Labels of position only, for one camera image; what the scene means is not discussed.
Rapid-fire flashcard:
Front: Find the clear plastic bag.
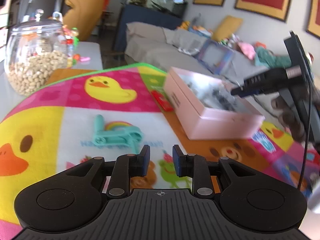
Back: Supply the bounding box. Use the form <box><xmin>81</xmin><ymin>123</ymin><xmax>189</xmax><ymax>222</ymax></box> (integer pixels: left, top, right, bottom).
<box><xmin>185</xmin><ymin>79</ymin><xmax>237</xmax><ymax>112</ymax></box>

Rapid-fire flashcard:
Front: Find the teal plastic clip tool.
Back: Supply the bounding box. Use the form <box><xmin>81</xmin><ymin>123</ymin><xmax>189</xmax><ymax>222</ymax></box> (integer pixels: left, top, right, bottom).
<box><xmin>92</xmin><ymin>114</ymin><xmax>143</xmax><ymax>154</ymax></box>

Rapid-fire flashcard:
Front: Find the red packet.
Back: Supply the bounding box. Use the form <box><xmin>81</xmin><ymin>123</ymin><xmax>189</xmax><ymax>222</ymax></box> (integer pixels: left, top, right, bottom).
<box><xmin>151</xmin><ymin>90</ymin><xmax>174</xmax><ymax>112</ymax></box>

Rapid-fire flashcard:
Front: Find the gloved right hand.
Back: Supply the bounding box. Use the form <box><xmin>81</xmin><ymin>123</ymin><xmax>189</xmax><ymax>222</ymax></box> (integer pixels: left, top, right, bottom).
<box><xmin>271</xmin><ymin>85</ymin><xmax>319</xmax><ymax>154</ymax></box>

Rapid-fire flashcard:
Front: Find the teal blanket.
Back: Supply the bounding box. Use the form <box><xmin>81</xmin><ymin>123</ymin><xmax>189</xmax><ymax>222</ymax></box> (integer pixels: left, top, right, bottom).
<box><xmin>254</xmin><ymin>46</ymin><xmax>292</xmax><ymax>69</ymax></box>

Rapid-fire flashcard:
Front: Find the pink plush toy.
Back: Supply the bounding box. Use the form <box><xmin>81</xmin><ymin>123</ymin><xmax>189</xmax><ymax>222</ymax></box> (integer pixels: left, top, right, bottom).
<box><xmin>238</xmin><ymin>42</ymin><xmax>256</xmax><ymax>60</ymax></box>

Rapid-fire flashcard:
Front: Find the purple framed picture box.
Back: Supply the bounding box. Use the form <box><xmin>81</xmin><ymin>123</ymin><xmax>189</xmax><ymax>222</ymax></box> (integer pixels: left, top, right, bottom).
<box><xmin>196</xmin><ymin>39</ymin><xmax>235</xmax><ymax>75</ymax></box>

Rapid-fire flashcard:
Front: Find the yellow cushion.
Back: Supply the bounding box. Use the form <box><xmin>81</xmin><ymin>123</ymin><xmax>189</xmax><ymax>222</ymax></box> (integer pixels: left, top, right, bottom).
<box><xmin>211</xmin><ymin>15</ymin><xmax>243</xmax><ymax>42</ymax></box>

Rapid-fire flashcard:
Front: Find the pink cardboard box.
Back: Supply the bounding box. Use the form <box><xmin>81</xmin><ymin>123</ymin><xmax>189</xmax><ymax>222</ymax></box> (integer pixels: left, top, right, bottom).
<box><xmin>163</xmin><ymin>67</ymin><xmax>265</xmax><ymax>140</ymax></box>

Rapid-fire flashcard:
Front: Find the colourful cartoon play mat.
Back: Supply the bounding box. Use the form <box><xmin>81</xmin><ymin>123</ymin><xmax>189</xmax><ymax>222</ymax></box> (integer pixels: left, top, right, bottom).
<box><xmin>1</xmin><ymin>64</ymin><xmax>319</xmax><ymax>239</ymax></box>

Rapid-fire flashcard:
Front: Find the grey covered sofa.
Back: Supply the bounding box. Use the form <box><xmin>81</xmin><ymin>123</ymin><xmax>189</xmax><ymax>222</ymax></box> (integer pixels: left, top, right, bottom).
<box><xmin>124</xmin><ymin>21</ymin><xmax>320</xmax><ymax>131</ymax></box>

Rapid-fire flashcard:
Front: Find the glass jar of nuts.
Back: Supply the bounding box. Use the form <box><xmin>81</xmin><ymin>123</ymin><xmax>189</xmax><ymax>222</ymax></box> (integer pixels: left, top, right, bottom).
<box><xmin>4</xmin><ymin>19</ymin><xmax>68</xmax><ymax>96</ymax></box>

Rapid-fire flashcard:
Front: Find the glass fish tank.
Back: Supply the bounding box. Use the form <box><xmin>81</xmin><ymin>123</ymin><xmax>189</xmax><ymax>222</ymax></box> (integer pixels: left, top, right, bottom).
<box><xmin>125</xmin><ymin>0</ymin><xmax>188</xmax><ymax>18</ymax></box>

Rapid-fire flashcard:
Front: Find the small red-lid jar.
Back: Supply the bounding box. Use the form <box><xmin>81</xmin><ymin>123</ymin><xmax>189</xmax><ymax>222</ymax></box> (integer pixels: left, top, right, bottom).
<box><xmin>66</xmin><ymin>38</ymin><xmax>74</xmax><ymax>68</ymax></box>

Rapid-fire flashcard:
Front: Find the dark blue cabinet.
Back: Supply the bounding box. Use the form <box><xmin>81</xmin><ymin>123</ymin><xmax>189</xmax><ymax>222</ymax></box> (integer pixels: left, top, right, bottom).
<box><xmin>112</xmin><ymin>4</ymin><xmax>182</xmax><ymax>52</ymax></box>

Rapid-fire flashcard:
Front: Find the green toy bottle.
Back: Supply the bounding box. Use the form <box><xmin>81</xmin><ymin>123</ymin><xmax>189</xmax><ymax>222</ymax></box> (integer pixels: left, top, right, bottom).
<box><xmin>71</xmin><ymin>28</ymin><xmax>79</xmax><ymax>49</ymax></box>

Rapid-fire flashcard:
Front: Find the white plastic bag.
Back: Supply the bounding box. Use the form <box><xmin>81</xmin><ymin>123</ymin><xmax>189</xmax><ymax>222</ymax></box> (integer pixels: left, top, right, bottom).
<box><xmin>52</xmin><ymin>11</ymin><xmax>63</xmax><ymax>23</ymax></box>

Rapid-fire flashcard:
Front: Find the yellow armchair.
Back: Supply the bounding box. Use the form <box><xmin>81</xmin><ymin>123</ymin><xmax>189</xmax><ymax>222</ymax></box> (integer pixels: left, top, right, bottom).
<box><xmin>63</xmin><ymin>0</ymin><xmax>104</xmax><ymax>41</ymax></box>

